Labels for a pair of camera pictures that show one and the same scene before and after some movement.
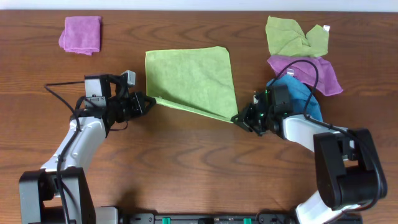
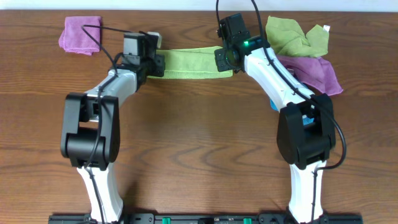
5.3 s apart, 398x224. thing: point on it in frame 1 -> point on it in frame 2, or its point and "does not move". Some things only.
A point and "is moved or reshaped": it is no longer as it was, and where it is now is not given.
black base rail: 224,218 does not move
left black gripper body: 138,103 -> 158,65
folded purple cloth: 81,34 does not move
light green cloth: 198,78 is moved or reshaped
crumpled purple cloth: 328,83 does not move
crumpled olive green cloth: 286,38 does not move
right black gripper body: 250,116 -> 221,60
